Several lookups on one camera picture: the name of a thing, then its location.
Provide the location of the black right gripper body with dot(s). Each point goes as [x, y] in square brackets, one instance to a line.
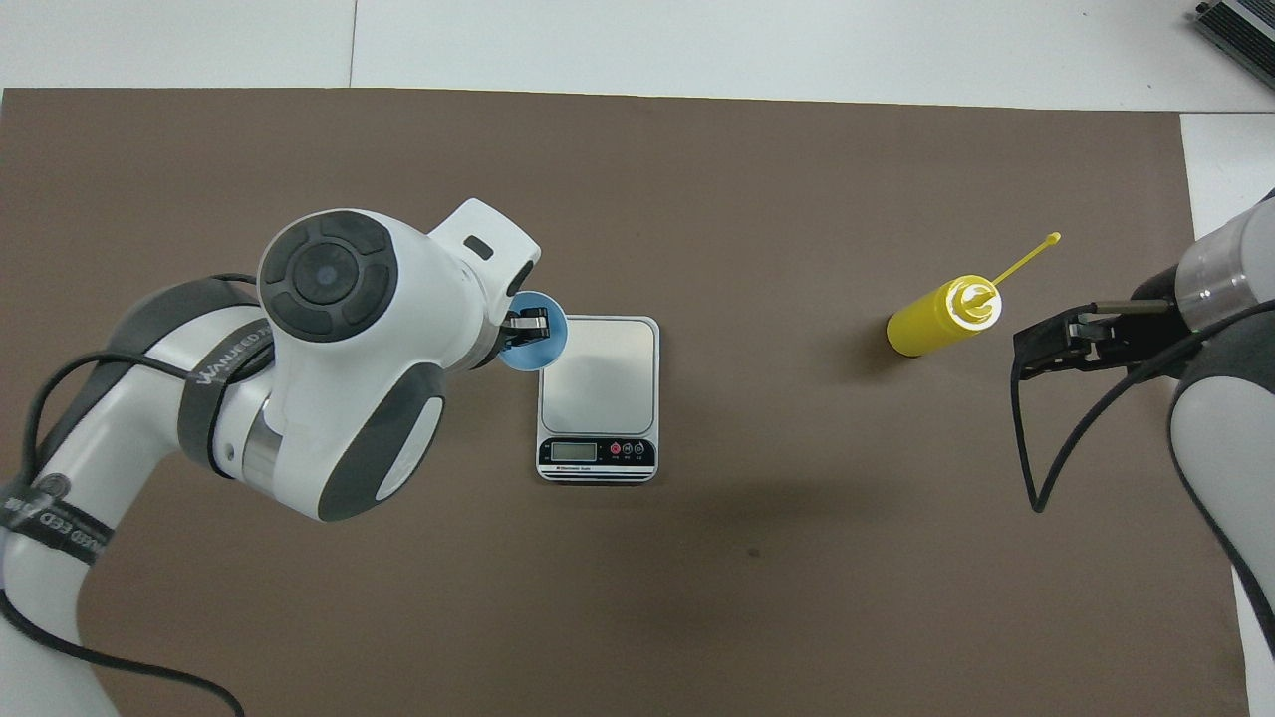
[1126, 334]

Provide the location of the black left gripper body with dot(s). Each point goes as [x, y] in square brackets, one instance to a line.
[491, 351]

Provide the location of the light blue plastic cup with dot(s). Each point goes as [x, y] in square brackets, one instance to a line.
[543, 349]

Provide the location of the yellow squeeze bottle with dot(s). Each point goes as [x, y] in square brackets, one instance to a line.
[931, 321]

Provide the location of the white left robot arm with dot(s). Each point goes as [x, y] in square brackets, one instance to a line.
[329, 398]

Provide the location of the silver digital kitchen scale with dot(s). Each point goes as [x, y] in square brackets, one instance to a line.
[598, 383]

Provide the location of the brown table mat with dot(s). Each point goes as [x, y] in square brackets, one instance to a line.
[697, 597]

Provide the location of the grey metal device box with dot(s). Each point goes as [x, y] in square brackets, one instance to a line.
[1240, 28]

